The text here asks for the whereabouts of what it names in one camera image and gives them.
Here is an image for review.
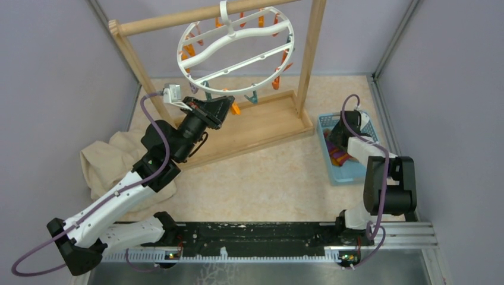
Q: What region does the orange clothes clip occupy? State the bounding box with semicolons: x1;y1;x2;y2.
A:
272;49;294;91
181;32;204;74
230;103;241;115

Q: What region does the wooden hanger stand frame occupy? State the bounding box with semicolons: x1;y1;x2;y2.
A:
108;1;326;168

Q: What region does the purple red striped sock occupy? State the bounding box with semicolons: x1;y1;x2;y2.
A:
323;129;357;167

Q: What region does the orange left clothes clip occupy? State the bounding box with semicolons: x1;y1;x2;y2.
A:
181;32;204;74

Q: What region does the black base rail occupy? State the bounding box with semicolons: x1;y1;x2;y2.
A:
94;221;438;264

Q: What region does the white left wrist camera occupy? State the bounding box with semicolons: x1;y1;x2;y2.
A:
162;83;182;105

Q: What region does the teal right clothes clip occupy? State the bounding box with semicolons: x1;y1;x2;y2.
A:
244;83;259;105

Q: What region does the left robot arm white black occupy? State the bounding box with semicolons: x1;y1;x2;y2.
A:
47;96;235;276

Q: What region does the purple clothes clip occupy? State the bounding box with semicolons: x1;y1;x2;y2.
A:
189;82;199;94

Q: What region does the orange right clothes clip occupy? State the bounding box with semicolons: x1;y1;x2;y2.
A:
272;49;294;91

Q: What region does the light blue plastic basket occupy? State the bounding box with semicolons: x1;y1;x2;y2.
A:
317;110;379;186

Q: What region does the orange front clothes clip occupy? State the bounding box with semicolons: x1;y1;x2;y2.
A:
230;103;241;115

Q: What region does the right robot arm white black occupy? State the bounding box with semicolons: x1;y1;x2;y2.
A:
328;110;417;245

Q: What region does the beige crumpled cloth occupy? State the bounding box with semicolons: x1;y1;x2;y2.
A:
80;129;178;213

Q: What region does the white round clip hanger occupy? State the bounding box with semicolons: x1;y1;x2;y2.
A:
177;1;295;96

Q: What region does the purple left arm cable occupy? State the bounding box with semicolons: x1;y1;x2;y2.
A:
11;91;171;277

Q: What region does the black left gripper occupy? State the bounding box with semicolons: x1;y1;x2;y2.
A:
175;96;235;162

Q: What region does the teal clothes clip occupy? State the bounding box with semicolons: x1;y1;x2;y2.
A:
244;83;259;105
201;81;212;100

